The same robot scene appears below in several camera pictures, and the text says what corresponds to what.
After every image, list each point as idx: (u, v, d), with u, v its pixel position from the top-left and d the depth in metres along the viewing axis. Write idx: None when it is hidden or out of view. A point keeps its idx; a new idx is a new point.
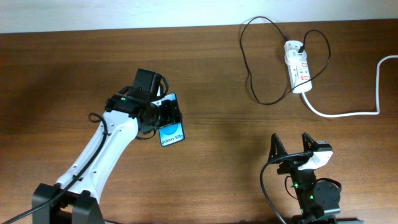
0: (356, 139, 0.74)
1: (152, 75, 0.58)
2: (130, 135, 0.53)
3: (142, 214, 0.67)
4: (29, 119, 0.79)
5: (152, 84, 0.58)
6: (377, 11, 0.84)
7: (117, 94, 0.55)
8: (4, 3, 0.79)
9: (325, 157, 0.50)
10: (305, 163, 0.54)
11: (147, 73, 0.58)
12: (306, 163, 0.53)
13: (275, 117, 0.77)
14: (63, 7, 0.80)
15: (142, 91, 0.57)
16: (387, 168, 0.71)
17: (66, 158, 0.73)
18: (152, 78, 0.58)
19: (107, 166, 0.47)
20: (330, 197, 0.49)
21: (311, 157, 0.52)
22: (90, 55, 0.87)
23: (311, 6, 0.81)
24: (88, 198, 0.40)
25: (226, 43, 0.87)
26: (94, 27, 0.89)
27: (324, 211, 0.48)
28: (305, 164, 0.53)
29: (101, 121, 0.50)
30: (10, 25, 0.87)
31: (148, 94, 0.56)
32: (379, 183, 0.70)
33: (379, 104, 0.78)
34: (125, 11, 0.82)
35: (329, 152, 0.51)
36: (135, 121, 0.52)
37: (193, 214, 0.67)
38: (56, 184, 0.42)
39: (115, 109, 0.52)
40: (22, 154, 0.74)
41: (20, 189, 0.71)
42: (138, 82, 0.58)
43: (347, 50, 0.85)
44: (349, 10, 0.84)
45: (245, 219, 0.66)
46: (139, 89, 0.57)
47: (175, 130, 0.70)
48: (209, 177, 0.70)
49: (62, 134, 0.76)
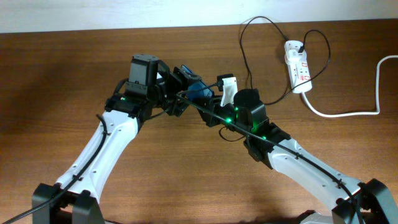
0: (359, 138, 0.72)
1: (147, 66, 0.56)
2: (128, 137, 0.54)
3: (138, 215, 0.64)
4: (25, 116, 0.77)
5: (148, 76, 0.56)
6: (365, 9, 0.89)
7: (116, 94, 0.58)
8: (17, 2, 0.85)
9: (232, 80, 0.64)
10: (222, 96, 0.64)
11: (142, 63, 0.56)
12: (224, 94, 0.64)
13: (275, 116, 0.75)
14: (69, 7, 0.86)
15: (139, 84, 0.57)
16: (396, 168, 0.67)
17: (59, 157, 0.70)
18: (147, 69, 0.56)
19: (107, 167, 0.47)
20: (252, 101, 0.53)
21: (231, 90, 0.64)
22: (91, 55, 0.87)
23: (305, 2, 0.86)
24: (87, 198, 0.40)
25: (225, 43, 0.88)
26: (98, 28, 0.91)
27: (251, 111, 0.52)
28: (223, 98, 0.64)
29: (101, 121, 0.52)
30: (17, 25, 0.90)
31: (145, 88, 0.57)
32: (390, 183, 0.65)
33: (379, 104, 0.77)
34: (125, 10, 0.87)
35: (263, 106, 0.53)
36: (135, 121, 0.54)
37: (192, 214, 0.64)
38: (56, 183, 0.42)
39: (115, 109, 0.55)
40: (18, 151, 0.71)
41: (10, 188, 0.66)
42: (134, 75, 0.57)
43: (344, 50, 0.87)
44: (339, 7, 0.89)
45: (245, 219, 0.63)
46: (137, 83, 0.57)
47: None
48: (209, 177, 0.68)
49: (57, 132, 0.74)
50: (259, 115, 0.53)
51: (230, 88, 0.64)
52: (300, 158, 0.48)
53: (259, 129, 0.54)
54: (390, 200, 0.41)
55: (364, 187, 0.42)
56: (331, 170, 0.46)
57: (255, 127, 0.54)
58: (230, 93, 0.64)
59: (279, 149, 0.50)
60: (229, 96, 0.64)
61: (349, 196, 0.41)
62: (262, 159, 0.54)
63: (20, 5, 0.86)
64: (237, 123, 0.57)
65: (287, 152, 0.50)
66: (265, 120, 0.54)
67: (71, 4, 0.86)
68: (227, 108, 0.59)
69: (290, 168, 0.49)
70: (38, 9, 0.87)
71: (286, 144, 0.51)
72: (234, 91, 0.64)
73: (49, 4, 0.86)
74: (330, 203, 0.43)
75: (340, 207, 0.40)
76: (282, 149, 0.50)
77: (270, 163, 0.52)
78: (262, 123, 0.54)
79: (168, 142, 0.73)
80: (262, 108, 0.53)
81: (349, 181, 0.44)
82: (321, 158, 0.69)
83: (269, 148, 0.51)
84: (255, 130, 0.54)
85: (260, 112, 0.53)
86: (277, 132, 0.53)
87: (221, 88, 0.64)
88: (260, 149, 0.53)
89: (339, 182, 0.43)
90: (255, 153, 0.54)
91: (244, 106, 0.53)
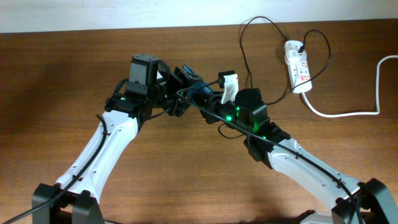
0: (359, 138, 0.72)
1: (147, 66, 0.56)
2: (128, 137, 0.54)
3: (138, 215, 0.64)
4: (25, 116, 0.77)
5: (148, 76, 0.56)
6: (365, 9, 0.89)
7: (116, 94, 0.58)
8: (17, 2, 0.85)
9: (234, 78, 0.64)
10: (223, 94, 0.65)
11: (142, 63, 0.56)
12: (226, 91, 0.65)
13: (275, 116, 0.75)
14: (69, 7, 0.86)
15: (139, 84, 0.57)
16: (396, 167, 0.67)
17: (59, 157, 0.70)
18: (148, 69, 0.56)
19: (107, 167, 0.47)
20: (254, 101, 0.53)
21: (231, 88, 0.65)
22: (91, 55, 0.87)
23: (305, 2, 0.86)
24: (87, 198, 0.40)
25: (226, 43, 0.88)
26: (98, 28, 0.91)
27: (253, 111, 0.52)
28: (224, 96, 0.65)
29: (101, 121, 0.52)
30: (17, 25, 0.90)
31: (145, 88, 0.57)
32: (390, 183, 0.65)
33: (379, 105, 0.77)
34: (125, 10, 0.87)
35: (265, 106, 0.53)
36: (135, 121, 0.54)
37: (192, 214, 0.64)
38: (56, 183, 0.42)
39: (115, 109, 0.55)
40: (18, 151, 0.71)
41: (10, 188, 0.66)
42: (134, 74, 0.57)
43: (344, 50, 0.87)
44: (339, 7, 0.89)
45: (245, 219, 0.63)
46: (137, 83, 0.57)
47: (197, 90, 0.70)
48: (209, 177, 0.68)
49: (57, 132, 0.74)
50: (260, 115, 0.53)
51: (231, 86, 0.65)
52: (299, 157, 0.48)
53: (259, 128, 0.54)
54: (390, 200, 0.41)
55: (364, 186, 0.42)
56: (331, 170, 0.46)
57: (256, 127, 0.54)
58: (231, 91, 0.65)
59: (279, 149, 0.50)
60: (230, 94, 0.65)
61: (349, 195, 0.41)
62: (262, 159, 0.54)
63: (20, 5, 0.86)
64: (238, 122, 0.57)
65: (286, 151, 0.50)
66: (265, 120, 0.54)
67: (71, 4, 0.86)
68: (229, 106, 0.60)
69: (290, 168, 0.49)
70: (38, 9, 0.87)
71: (285, 143, 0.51)
72: (235, 89, 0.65)
73: (49, 4, 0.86)
74: (329, 201, 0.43)
75: (339, 206, 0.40)
76: (282, 149, 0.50)
77: (270, 163, 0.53)
78: (263, 123, 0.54)
79: (168, 142, 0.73)
80: (263, 108, 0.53)
81: (348, 181, 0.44)
82: (321, 157, 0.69)
83: (269, 147, 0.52)
84: (255, 130, 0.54)
85: (261, 112, 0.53)
86: (277, 132, 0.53)
87: (222, 84, 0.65)
88: (260, 149, 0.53)
89: (338, 181, 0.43)
90: (255, 152, 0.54)
91: (245, 106, 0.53)
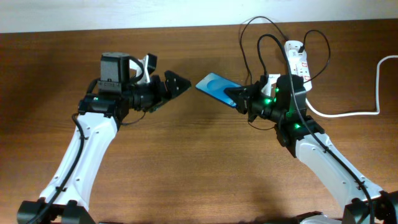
0: (359, 138, 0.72)
1: (118, 62, 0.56)
2: (107, 139, 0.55)
3: (137, 216, 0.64)
4: (24, 116, 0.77)
5: (120, 73, 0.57)
6: (365, 9, 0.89)
7: (89, 94, 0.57)
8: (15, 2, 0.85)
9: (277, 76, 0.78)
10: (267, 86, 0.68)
11: (112, 60, 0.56)
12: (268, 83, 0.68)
13: None
14: (69, 7, 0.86)
15: (112, 81, 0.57)
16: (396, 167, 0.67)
17: (59, 157, 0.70)
18: (119, 65, 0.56)
19: (89, 173, 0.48)
20: (296, 85, 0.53)
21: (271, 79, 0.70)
22: (92, 55, 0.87)
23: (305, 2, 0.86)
24: (74, 207, 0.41)
25: (226, 43, 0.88)
26: (97, 27, 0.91)
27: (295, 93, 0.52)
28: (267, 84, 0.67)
29: (76, 125, 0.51)
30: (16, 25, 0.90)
31: (119, 86, 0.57)
32: (390, 183, 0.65)
33: (379, 105, 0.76)
34: (125, 10, 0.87)
35: (304, 92, 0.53)
36: (112, 119, 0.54)
37: (192, 214, 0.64)
38: (39, 198, 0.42)
39: (89, 111, 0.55)
40: (17, 151, 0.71)
41: (10, 188, 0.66)
42: (106, 73, 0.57)
43: (344, 50, 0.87)
44: (339, 7, 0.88)
45: (245, 219, 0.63)
46: (109, 81, 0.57)
47: (214, 89, 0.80)
48: (209, 177, 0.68)
49: (56, 132, 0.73)
50: (300, 101, 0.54)
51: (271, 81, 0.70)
52: (327, 152, 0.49)
53: (293, 114, 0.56)
54: None
55: (385, 195, 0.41)
56: (356, 172, 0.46)
57: (290, 112, 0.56)
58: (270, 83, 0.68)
59: (309, 139, 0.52)
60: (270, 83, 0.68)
61: (368, 200, 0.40)
62: (288, 145, 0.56)
63: (20, 5, 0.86)
64: (274, 109, 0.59)
65: (316, 144, 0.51)
66: (302, 109, 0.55)
67: (71, 4, 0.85)
68: None
69: (314, 158, 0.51)
70: (38, 9, 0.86)
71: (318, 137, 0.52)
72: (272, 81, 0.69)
73: (48, 4, 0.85)
74: (344, 199, 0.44)
75: (353, 205, 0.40)
76: (311, 140, 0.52)
77: (295, 150, 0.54)
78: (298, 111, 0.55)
79: (167, 142, 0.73)
80: (303, 94, 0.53)
81: (372, 187, 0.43)
82: None
83: (300, 135, 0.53)
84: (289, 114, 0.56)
85: (301, 98, 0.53)
86: (311, 124, 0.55)
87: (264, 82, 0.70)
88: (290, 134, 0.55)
89: (360, 183, 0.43)
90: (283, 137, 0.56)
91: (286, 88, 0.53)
